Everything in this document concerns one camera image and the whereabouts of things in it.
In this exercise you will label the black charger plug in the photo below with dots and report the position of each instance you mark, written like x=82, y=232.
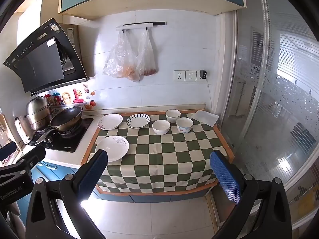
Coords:
x=203, y=74

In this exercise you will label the white paper towel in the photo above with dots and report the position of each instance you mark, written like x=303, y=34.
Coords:
x=204, y=117

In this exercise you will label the dark frying pan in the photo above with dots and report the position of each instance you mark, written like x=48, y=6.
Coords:
x=67, y=118

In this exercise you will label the plain white bowl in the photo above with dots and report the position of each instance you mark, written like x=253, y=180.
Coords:
x=161, y=127

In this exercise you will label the small clear plastic bag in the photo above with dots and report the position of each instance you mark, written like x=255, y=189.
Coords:
x=147, y=59

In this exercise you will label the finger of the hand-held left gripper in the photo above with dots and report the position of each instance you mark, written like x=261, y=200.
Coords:
x=32, y=157
x=6, y=150

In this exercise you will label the wall hook rail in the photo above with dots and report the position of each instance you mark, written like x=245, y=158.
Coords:
x=139, y=26

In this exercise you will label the frosted glass sliding door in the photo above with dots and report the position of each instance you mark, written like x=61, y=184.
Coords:
x=274, y=92

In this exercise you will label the small white floral plate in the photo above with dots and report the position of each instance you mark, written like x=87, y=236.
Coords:
x=109, y=122

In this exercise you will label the large clear plastic bag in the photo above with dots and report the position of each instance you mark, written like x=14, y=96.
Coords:
x=121, y=59

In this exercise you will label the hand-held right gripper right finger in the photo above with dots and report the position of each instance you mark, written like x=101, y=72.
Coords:
x=224, y=176

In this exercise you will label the blue rim printed bowl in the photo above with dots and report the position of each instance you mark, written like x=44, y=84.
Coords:
x=184, y=124

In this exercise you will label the black range hood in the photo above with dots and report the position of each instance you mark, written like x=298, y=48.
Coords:
x=42, y=62

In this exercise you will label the large white floral plate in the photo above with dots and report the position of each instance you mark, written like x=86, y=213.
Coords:
x=113, y=145

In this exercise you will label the black rim white bowl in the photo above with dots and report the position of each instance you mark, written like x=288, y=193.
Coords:
x=173, y=115

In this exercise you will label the white kettle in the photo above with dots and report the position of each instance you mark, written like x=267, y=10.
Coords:
x=22, y=132

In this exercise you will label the white plate with dark stripes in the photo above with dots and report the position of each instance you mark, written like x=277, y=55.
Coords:
x=138, y=121

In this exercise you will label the green white checkered tablecloth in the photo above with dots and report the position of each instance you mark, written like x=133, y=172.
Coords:
x=162, y=159

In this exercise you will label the black gas stove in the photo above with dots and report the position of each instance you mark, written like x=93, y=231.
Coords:
x=64, y=142

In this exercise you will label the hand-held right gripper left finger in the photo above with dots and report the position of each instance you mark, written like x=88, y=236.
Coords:
x=91, y=175

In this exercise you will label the stainless steel steamer pot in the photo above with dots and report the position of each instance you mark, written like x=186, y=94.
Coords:
x=37, y=112

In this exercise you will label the white wall socket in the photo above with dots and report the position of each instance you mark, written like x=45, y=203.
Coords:
x=198, y=79
x=190, y=76
x=179, y=76

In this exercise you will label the colourful wall stickers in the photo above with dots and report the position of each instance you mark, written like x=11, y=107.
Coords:
x=67, y=98

